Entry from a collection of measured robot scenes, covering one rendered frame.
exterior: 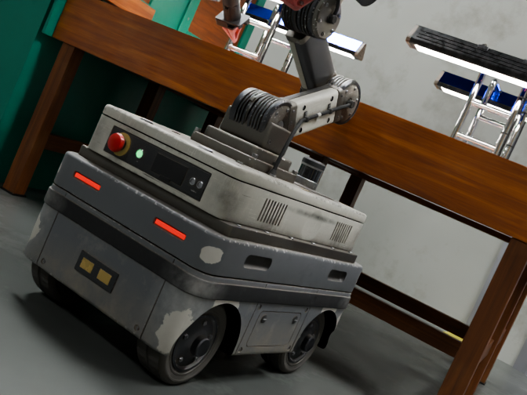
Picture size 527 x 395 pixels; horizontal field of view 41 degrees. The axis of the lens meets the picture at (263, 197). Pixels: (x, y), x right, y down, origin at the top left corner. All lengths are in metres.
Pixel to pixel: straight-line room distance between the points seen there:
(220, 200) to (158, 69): 1.09
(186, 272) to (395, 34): 3.44
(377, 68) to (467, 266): 1.37
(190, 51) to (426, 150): 0.85
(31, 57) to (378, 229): 2.42
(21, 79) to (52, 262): 1.23
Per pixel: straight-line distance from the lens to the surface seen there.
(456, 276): 4.16
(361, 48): 3.08
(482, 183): 1.98
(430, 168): 2.01
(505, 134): 2.49
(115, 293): 1.47
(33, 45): 2.71
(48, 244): 1.63
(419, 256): 4.23
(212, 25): 3.51
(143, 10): 2.94
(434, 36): 2.43
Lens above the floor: 0.53
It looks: 4 degrees down
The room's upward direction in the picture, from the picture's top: 24 degrees clockwise
